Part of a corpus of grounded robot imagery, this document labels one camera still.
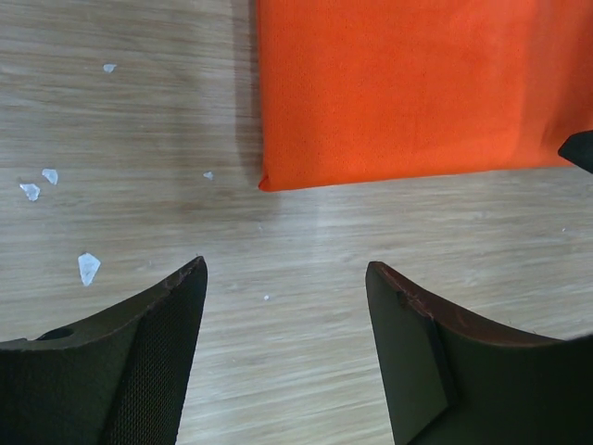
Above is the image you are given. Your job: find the orange t-shirt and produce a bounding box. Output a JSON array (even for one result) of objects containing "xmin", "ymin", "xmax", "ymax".
[{"xmin": 256, "ymin": 1, "xmax": 592, "ymax": 192}]

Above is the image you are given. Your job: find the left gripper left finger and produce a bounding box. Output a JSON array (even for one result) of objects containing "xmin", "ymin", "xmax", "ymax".
[{"xmin": 1, "ymin": 257, "xmax": 208, "ymax": 444}]

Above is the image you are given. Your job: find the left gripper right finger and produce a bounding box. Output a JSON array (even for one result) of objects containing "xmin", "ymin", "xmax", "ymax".
[{"xmin": 365, "ymin": 261, "xmax": 592, "ymax": 444}]

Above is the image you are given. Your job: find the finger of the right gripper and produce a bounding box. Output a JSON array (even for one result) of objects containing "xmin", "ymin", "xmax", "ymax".
[{"xmin": 558, "ymin": 130, "xmax": 593, "ymax": 173}]

